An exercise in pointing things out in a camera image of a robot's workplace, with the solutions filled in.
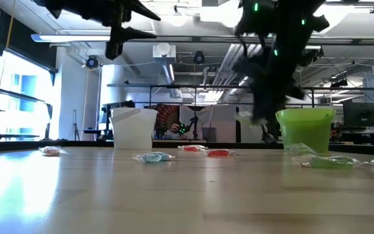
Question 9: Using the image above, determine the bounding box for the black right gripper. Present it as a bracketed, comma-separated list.
[234, 53, 306, 127]

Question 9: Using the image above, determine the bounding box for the red patterned tapestry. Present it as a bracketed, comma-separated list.
[154, 103, 181, 140]

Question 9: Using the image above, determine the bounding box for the white cloth partition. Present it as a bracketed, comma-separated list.
[179, 104, 262, 143]

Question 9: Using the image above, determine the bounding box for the black computer monitor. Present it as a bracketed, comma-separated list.
[342, 102, 374, 128]

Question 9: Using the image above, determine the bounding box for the green candy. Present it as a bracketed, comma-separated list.
[284, 142, 318, 156]
[292, 155, 368, 170]

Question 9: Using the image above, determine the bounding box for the black tripod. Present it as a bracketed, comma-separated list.
[72, 109, 81, 141]

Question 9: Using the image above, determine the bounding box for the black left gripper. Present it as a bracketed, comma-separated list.
[102, 0, 162, 61]

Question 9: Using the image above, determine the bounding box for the green plastic bucket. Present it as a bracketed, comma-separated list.
[275, 107, 336, 153]

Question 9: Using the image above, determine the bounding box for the black overhead beam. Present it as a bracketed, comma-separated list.
[56, 34, 374, 46]

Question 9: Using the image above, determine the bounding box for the black round ceiling camera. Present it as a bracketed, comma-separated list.
[84, 55, 101, 70]
[192, 50, 206, 65]

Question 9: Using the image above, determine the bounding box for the white plastic bucket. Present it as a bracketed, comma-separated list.
[108, 107, 158, 150]

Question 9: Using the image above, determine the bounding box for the black track spotlight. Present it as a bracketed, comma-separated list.
[329, 77, 349, 88]
[299, 48, 324, 68]

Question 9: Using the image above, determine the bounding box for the ceiling light strip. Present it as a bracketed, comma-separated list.
[31, 33, 112, 43]

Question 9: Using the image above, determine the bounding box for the black metal rack frame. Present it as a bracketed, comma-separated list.
[107, 83, 374, 108]

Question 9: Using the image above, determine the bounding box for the black shelf rack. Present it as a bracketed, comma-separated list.
[0, 83, 54, 141]

